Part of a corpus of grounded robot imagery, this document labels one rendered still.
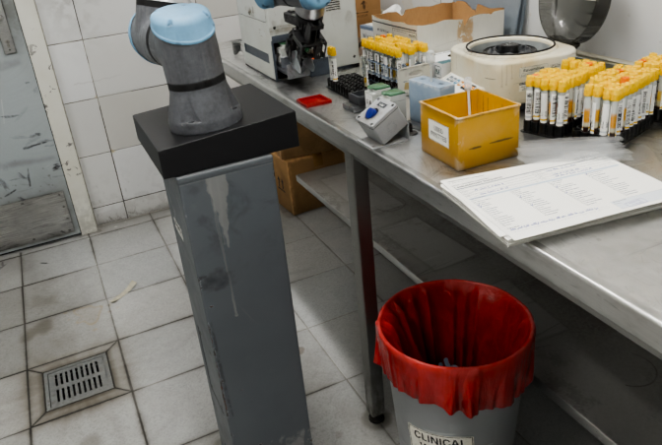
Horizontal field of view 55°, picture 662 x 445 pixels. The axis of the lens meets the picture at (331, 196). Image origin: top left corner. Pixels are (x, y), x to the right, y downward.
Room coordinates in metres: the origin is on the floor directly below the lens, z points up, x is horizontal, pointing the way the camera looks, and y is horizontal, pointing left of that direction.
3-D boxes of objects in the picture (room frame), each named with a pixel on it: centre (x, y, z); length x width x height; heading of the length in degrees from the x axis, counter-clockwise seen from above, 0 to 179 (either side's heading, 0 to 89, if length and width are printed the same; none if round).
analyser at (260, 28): (1.97, 0.05, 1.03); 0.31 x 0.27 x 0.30; 23
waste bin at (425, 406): (1.20, -0.26, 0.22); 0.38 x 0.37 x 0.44; 23
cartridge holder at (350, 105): (1.48, -0.10, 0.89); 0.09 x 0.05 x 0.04; 115
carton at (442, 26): (1.81, -0.34, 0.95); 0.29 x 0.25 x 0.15; 113
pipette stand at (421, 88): (1.29, -0.23, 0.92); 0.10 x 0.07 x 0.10; 29
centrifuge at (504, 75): (1.45, -0.43, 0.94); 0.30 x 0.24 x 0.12; 104
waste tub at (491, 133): (1.13, -0.27, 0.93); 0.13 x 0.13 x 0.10; 21
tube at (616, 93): (1.08, -0.52, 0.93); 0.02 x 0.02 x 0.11
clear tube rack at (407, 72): (1.64, -0.20, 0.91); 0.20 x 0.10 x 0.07; 23
